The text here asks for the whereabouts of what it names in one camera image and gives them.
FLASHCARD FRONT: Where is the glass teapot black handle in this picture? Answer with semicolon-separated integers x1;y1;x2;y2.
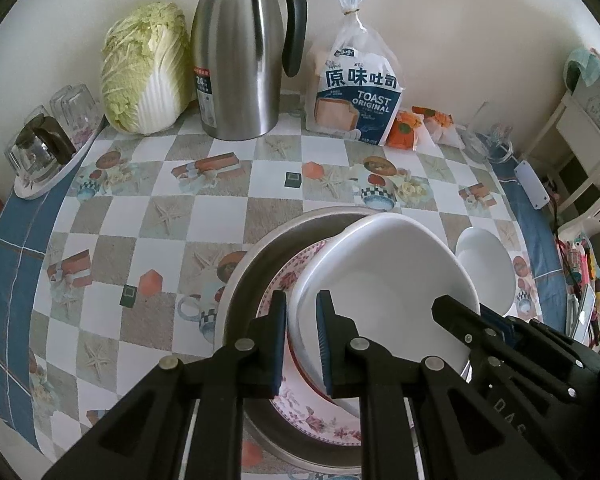
5;114;76;185

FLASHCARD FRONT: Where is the orange snack packet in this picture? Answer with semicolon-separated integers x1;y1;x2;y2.
412;106;465;150
386;110;424;151

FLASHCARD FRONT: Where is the floral round plate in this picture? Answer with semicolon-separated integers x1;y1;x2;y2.
254;237;364;447

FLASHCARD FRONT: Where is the stainless steel thermos jug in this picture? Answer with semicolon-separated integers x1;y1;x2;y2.
192;0;308;142

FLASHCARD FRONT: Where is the clear glass mug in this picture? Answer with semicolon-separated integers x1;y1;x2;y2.
460;101;514;164

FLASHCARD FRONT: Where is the napa cabbage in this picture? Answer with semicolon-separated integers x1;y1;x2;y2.
100;2;193;136

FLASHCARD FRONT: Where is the checkered tablecloth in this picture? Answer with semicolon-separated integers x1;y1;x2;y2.
0;96;566;478

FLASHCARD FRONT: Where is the smartphone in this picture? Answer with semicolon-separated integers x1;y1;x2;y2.
566;285;596;344

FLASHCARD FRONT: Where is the pale blue bowl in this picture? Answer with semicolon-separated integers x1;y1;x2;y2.
455;226;516;315

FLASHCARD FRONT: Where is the white power adapter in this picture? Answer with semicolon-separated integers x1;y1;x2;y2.
514;160;550;210

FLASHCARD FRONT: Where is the stainless steel round plate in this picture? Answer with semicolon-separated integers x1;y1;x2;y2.
220;205;391;476

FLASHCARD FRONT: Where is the tray with glass cups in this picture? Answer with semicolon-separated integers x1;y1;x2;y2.
4;84;105;200

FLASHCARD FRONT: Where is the strawberry pattern bowl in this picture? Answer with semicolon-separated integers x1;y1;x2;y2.
288;212;480;394

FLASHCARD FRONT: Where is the toast bread bag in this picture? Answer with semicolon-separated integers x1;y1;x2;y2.
304;0;404;145

